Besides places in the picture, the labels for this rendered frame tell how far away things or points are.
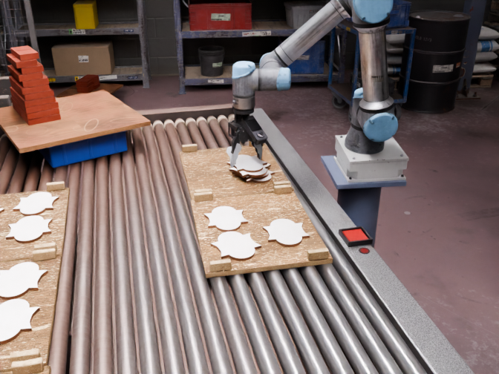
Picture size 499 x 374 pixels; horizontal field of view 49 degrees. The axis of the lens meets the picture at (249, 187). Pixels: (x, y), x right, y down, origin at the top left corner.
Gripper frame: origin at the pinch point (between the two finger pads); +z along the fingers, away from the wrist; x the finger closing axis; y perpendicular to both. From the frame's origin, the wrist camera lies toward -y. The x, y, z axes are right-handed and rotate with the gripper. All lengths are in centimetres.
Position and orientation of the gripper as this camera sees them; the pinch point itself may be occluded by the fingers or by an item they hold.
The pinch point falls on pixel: (246, 162)
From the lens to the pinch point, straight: 193.3
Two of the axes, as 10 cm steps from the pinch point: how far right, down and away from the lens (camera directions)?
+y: -5.2, -3.9, 7.6
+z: 0.0, 8.9, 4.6
